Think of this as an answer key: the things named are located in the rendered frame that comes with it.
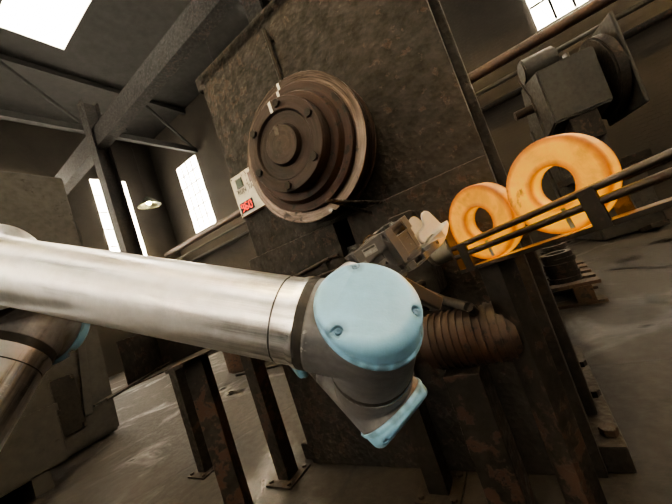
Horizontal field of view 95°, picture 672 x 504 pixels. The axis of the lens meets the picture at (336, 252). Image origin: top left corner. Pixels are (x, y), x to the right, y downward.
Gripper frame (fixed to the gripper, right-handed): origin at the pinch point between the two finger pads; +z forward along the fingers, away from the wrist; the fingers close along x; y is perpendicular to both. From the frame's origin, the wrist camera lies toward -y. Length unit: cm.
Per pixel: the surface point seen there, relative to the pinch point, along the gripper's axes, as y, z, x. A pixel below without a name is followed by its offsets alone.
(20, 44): 729, -21, 734
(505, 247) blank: -9.4, 6.4, -3.7
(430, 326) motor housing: -18.8, -6.1, 14.5
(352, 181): 20.3, 11.2, 32.8
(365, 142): 26.9, 18.0, 26.4
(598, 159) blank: -1.0, 9.1, -21.9
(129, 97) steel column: 442, 73, 583
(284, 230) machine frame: 23, 0, 76
